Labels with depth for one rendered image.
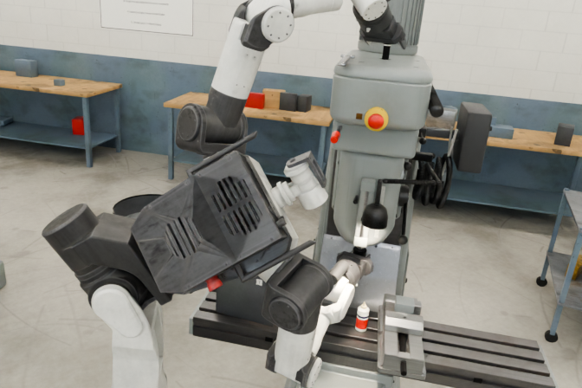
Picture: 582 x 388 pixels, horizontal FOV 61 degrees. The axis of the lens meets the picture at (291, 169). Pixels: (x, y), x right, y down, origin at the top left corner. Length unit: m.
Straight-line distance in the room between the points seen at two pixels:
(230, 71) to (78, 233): 0.49
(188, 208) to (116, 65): 5.68
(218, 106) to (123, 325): 0.54
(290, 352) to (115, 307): 0.41
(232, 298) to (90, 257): 0.73
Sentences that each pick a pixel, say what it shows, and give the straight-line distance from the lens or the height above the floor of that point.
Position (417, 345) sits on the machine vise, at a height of 1.03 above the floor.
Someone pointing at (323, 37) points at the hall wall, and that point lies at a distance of 5.76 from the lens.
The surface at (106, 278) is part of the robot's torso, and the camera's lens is 1.20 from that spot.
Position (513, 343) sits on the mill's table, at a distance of 1.98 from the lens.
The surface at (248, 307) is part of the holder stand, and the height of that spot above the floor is 1.02.
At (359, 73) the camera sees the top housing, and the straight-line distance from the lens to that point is 1.29.
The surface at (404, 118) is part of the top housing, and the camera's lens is 1.31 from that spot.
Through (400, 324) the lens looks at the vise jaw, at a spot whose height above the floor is 1.06.
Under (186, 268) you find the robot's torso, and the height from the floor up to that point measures 1.50.
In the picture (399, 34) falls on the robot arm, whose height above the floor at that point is 1.97.
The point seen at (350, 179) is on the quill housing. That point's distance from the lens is 1.50.
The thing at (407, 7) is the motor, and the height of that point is 2.04.
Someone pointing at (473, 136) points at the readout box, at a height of 1.64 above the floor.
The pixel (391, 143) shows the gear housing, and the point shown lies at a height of 1.67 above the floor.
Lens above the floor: 2.04
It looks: 19 degrees down
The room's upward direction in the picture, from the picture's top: 4 degrees clockwise
